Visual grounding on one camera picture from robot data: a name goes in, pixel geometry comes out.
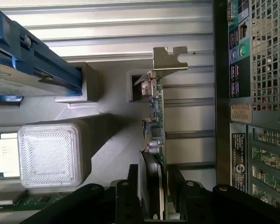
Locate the grey printed parts rack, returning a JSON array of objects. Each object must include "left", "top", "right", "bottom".
[{"left": 0, "top": 62, "right": 165, "bottom": 214}]

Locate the black PC case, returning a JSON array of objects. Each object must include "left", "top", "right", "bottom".
[{"left": 212, "top": 0, "right": 280, "bottom": 212}]

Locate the hard disk in blue caddy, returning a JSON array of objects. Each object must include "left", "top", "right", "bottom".
[{"left": 0, "top": 0, "right": 84, "bottom": 103}]

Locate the silver CPU chip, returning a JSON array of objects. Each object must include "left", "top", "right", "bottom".
[{"left": 0, "top": 131, "right": 21, "bottom": 180}]

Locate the green RAM stick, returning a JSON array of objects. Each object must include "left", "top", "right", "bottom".
[{"left": 0, "top": 189, "right": 84, "bottom": 214}]

